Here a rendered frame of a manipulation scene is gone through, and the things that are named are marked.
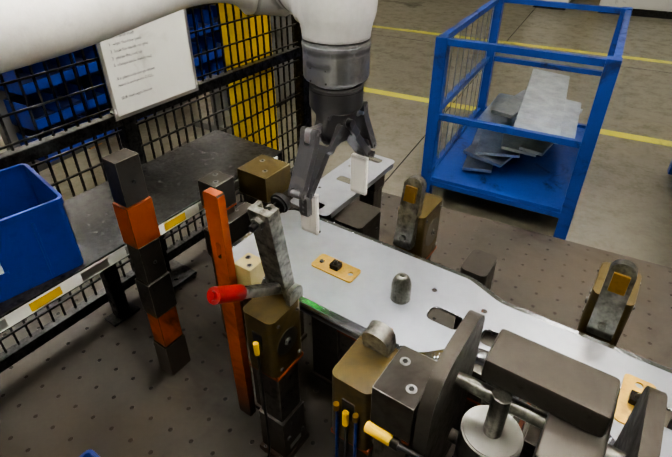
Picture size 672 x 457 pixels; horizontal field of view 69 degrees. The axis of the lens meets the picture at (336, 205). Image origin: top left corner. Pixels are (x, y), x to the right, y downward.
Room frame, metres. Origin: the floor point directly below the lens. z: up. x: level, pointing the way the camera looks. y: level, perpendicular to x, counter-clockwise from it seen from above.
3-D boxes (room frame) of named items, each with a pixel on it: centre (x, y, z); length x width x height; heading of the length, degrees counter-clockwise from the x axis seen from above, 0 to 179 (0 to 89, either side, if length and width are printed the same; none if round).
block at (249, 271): (0.60, 0.14, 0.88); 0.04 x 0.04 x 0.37; 56
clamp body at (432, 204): (0.80, -0.17, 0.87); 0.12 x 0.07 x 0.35; 146
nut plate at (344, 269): (0.65, 0.00, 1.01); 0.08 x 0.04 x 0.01; 56
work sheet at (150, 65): (1.05, 0.40, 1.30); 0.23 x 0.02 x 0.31; 146
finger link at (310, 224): (0.60, 0.04, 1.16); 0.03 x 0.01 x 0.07; 56
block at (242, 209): (0.81, 0.21, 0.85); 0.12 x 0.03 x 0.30; 146
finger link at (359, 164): (0.71, -0.04, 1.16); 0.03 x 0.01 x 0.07; 56
